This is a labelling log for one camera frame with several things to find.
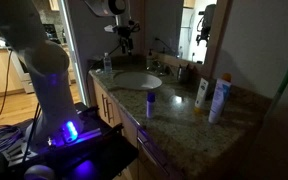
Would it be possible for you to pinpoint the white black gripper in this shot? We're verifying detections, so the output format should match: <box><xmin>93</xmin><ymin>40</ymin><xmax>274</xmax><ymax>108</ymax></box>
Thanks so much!
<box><xmin>116</xmin><ymin>20</ymin><xmax>141</xmax><ymax>56</ymax></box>

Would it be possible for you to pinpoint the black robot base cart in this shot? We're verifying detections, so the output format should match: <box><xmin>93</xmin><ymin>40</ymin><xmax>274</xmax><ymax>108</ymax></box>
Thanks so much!
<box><xmin>0</xmin><ymin>101</ymin><xmax>140</xmax><ymax>180</ymax></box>

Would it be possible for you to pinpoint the white oval sink basin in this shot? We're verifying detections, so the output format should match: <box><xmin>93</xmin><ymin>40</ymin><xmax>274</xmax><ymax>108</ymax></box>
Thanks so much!
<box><xmin>112</xmin><ymin>71</ymin><xmax>164</xmax><ymax>91</ymax></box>

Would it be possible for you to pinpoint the silver metal cup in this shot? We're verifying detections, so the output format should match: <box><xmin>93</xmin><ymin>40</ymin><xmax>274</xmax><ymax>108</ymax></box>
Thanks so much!
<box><xmin>177</xmin><ymin>65</ymin><xmax>191</xmax><ymax>85</ymax></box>

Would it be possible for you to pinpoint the soap dispenser pump bottle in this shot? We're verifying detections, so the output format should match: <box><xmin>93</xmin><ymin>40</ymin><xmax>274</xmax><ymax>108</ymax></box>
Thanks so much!
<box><xmin>145</xmin><ymin>48</ymin><xmax>155</xmax><ymax>71</ymax></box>

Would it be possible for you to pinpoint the clear plastic water bottle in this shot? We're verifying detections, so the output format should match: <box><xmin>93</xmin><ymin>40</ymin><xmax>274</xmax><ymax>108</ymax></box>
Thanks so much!
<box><xmin>102</xmin><ymin>52</ymin><xmax>114</xmax><ymax>75</ymax></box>

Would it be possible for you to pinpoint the chrome faucet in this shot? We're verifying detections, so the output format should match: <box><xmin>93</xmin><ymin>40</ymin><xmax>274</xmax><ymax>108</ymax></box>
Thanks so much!
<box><xmin>152</xmin><ymin>59</ymin><xmax>174</xmax><ymax>77</ymax></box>

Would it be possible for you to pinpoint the white bottle with purple cap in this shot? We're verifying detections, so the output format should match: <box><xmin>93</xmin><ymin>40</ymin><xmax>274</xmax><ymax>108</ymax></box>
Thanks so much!
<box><xmin>145</xmin><ymin>91</ymin><xmax>157</xmax><ymax>120</ymax></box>

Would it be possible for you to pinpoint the wooden vanity cabinet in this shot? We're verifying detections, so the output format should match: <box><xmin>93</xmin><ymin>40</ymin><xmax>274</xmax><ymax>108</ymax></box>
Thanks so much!
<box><xmin>89</xmin><ymin>77</ymin><xmax>185</xmax><ymax>180</ymax></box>

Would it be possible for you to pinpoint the black kitchen appliance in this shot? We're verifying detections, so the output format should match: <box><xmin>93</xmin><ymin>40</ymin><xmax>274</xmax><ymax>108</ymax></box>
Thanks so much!
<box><xmin>42</xmin><ymin>23</ymin><xmax>64</xmax><ymax>45</ymax></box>

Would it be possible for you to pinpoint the white tube with blue label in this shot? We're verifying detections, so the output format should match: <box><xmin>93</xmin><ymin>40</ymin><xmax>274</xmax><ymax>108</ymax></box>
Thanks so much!
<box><xmin>193</xmin><ymin>77</ymin><xmax>210</xmax><ymax>113</ymax></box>

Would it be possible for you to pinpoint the glowing blue light module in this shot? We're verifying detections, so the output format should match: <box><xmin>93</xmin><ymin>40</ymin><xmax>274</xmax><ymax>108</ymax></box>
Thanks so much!
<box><xmin>61</xmin><ymin>120</ymin><xmax>80</xmax><ymax>144</ymax></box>

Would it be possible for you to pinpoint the white sunscreen tube orange cap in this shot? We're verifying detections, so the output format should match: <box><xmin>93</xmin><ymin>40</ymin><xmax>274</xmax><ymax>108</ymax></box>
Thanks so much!
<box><xmin>207</xmin><ymin>72</ymin><xmax>233</xmax><ymax>125</ymax></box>

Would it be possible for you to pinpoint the white kitchen oven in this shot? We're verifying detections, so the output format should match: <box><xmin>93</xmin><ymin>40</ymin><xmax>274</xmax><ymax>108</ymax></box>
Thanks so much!
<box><xmin>9</xmin><ymin>49</ymin><xmax>36</xmax><ymax>95</ymax></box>

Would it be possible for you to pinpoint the dark round dome object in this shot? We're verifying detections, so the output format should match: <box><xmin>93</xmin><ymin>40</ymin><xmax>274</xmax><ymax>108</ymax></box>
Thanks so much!
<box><xmin>23</xmin><ymin>164</ymin><xmax>57</xmax><ymax>180</ymax></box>

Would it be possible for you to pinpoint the black power cable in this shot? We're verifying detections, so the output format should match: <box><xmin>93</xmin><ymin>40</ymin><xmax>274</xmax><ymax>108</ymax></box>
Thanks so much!
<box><xmin>86</xmin><ymin>43</ymin><xmax>124</xmax><ymax>75</ymax></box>

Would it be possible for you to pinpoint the metal cabinet door handle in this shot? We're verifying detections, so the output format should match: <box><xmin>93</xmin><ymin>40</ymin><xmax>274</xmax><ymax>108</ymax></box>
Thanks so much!
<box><xmin>100</xmin><ymin>93</ymin><xmax>108</xmax><ymax>118</ymax></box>
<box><xmin>106</xmin><ymin>98</ymin><xmax>115</xmax><ymax>125</ymax></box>

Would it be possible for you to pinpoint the metal drawer handle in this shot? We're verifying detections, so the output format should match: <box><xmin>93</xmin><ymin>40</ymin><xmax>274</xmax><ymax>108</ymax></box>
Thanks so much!
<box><xmin>136</xmin><ymin>135</ymin><xmax>170</xmax><ymax>177</ymax></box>

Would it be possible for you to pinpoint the coiled cable bundle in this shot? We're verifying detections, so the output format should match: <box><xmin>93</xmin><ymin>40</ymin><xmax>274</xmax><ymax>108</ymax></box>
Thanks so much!
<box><xmin>0</xmin><ymin>124</ymin><xmax>24</xmax><ymax>158</ymax></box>

